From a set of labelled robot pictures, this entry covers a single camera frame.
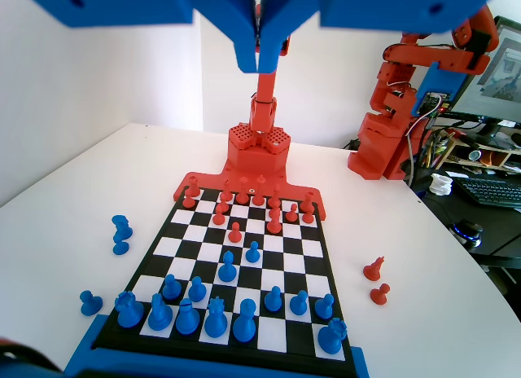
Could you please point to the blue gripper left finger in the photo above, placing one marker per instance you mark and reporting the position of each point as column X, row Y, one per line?
column 228, row 11

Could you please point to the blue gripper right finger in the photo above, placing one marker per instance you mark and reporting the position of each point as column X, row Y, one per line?
column 285, row 11

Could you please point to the blue knight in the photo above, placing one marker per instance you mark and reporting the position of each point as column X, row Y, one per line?
column 122, row 227
column 159, row 319

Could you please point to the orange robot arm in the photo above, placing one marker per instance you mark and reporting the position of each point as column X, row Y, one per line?
column 374, row 150

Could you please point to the red robot arm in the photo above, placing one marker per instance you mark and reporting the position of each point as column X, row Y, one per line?
column 264, row 84

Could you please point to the circuit board blue holder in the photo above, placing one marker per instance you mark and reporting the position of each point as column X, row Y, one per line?
column 439, row 82

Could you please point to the red rook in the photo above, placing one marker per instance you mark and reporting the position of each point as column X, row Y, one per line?
column 193, row 187
column 308, row 202

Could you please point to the red bishop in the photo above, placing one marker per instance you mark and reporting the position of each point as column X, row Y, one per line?
column 226, row 192
column 275, row 196

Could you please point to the red queen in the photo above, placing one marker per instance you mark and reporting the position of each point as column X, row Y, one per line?
column 243, row 194

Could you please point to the red king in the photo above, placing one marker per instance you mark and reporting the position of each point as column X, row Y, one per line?
column 259, row 196

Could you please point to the red pawn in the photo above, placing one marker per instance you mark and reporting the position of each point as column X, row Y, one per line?
column 223, row 207
column 234, row 234
column 188, row 203
column 379, row 295
column 291, row 215
column 307, row 218
column 218, row 219

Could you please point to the black computer monitor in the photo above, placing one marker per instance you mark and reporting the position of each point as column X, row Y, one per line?
column 500, row 68

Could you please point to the white ribbed printed part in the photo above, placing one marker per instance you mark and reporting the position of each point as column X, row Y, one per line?
column 441, row 184

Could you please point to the blue pawn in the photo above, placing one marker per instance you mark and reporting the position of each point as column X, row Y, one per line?
column 273, row 301
column 299, row 304
column 252, row 253
column 324, row 308
column 197, row 291
column 90, row 306
column 172, row 289
column 121, row 248

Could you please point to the black white chessboard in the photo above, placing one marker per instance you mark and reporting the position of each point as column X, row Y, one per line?
column 285, row 268

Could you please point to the wooden desk organizer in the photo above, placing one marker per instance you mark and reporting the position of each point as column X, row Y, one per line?
column 496, row 158

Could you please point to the black keyboard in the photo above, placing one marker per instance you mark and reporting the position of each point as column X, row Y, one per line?
column 488, row 190

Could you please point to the black puck mouse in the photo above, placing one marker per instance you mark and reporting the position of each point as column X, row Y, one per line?
column 468, row 231

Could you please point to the black desk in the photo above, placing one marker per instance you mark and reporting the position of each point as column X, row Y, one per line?
column 500, row 231

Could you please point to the blue queen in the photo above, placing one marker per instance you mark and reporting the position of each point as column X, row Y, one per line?
column 215, row 327

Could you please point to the blue king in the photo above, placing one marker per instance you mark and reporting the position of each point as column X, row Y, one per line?
column 245, row 327

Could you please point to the blue rook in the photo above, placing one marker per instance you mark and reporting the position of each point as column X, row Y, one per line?
column 129, row 313
column 331, row 339

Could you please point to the blue arm base plate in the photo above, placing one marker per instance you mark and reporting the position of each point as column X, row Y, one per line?
column 87, row 357

